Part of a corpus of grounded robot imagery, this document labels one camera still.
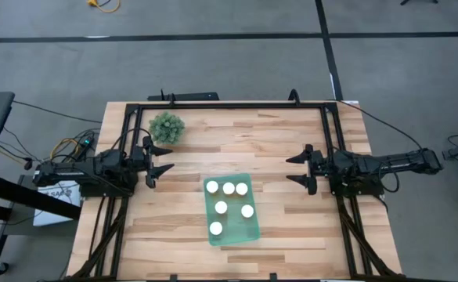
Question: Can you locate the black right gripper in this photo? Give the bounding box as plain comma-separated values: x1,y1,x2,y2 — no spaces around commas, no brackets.
285,143,331,196

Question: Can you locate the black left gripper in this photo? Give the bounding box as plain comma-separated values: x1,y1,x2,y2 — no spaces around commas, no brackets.
130,135,175,189

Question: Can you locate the small potted green plant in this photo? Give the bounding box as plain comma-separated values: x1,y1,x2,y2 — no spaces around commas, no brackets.
148,111,186,145

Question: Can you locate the black box with antennas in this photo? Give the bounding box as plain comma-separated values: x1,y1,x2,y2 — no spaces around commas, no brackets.
146,89,221,102

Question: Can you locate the black device green light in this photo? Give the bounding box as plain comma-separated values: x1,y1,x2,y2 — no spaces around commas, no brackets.
80,135,96,152

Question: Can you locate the green translucent plastic tray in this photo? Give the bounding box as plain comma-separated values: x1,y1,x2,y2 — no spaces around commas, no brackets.
203,172,261,248

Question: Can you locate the white printed box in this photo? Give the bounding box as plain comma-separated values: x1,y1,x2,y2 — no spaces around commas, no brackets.
32,179,83,227

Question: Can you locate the black aluminium table frame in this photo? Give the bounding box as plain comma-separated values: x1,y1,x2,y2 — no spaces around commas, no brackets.
70,100,404,282

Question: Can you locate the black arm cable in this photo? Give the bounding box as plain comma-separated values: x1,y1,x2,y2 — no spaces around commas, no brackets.
336,99,424,150

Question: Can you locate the black floor cable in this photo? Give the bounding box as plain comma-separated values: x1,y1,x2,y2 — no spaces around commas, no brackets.
12,99,103,125

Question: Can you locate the yellow extension cable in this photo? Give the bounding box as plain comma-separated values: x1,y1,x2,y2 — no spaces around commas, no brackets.
86,0,122,14

